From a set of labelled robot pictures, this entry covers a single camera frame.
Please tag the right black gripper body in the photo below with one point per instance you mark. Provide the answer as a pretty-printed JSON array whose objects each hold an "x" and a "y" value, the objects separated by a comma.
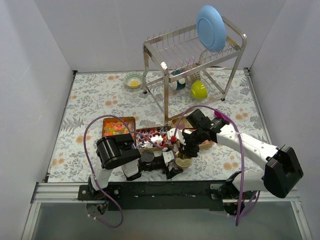
[{"x": 188, "y": 145}]

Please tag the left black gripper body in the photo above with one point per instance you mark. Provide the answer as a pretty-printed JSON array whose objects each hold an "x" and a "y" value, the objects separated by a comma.
[{"x": 169, "y": 165}]

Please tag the round wooden jar lid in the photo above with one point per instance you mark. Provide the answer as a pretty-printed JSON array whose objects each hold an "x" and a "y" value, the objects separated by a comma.
[{"x": 182, "y": 161}]

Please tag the magenta plastic scoop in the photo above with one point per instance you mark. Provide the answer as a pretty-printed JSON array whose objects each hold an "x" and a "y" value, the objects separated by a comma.
[{"x": 222, "y": 116}]

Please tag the tin of popsicle candies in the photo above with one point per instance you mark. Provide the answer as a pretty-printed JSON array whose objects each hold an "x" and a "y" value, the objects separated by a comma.
[{"x": 184, "y": 124}]

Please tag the tin of lollipops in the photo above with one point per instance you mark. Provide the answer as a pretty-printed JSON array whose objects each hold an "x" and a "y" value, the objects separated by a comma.
[{"x": 158, "y": 135}]

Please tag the tin of gummy candies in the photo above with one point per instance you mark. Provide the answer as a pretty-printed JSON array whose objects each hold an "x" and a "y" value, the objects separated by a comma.
[{"x": 113, "y": 126}]

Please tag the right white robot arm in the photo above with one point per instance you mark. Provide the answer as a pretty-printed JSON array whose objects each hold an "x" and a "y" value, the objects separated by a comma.
[{"x": 280, "y": 168}]

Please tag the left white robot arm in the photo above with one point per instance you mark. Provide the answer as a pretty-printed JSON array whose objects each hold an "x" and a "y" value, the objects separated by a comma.
[{"x": 118, "y": 151}]

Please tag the lime green bowl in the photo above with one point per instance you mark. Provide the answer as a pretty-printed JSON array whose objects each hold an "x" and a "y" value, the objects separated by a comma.
[{"x": 198, "y": 90}]

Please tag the floral table mat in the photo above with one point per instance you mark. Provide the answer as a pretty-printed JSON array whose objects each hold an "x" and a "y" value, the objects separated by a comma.
[{"x": 94, "y": 95}]

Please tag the teal white bowl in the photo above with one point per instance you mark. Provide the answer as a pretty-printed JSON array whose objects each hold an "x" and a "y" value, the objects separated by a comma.
[{"x": 179, "y": 84}]

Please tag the steel dish rack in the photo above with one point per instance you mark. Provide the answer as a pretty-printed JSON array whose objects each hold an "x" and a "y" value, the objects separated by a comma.
[{"x": 181, "y": 49}]

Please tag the patterned small bowl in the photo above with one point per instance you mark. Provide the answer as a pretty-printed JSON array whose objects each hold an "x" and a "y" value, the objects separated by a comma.
[{"x": 133, "y": 80}]

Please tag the blue plate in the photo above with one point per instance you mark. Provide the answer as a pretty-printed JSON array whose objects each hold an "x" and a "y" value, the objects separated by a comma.
[{"x": 211, "y": 29}]

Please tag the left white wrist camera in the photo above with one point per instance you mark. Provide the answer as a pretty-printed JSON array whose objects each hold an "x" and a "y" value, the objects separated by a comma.
[{"x": 168, "y": 156}]

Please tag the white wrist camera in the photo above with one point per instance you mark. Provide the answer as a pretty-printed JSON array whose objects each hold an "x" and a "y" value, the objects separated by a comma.
[
  {"x": 168, "y": 156},
  {"x": 175, "y": 135}
]

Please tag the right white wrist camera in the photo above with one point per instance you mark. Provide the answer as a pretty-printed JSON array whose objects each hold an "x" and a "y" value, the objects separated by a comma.
[{"x": 175, "y": 135}]

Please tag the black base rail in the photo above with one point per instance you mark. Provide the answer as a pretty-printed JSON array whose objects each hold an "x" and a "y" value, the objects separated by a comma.
[{"x": 213, "y": 195}]

